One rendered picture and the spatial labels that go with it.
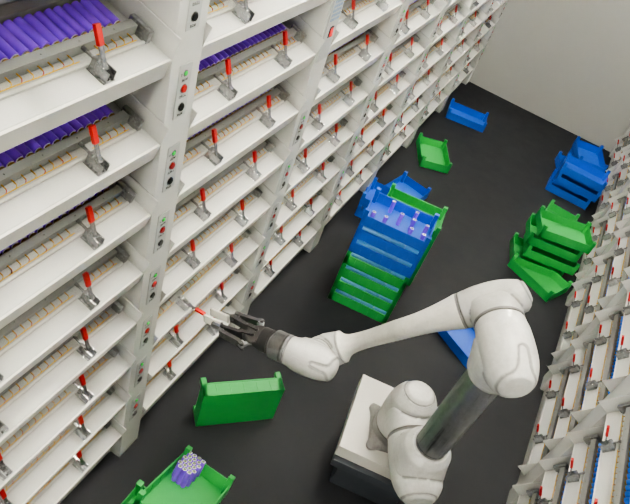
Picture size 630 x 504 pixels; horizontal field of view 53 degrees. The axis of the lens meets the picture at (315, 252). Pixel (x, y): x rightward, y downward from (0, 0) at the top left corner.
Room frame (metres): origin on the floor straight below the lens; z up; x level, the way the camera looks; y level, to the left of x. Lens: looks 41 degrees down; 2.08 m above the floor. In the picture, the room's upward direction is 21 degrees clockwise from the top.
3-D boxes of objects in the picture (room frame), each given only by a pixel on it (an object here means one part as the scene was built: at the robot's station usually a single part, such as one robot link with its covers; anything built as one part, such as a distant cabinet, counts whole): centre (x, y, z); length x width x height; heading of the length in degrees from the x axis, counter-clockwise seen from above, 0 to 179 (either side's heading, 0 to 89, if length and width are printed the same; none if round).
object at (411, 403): (1.34, -0.49, 0.43); 0.18 x 0.16 x 0.22; 15
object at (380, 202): (2.22, -0.29, 0.52); 0.30 x 0.20 x 0.08; 84
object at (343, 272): (2.22, -0.29, 0.20); 0.30 x 0.20 x 0.08; 84
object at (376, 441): (1.37, -0.48, 0.29); 0.22 x 0.18 x 0.06; 6
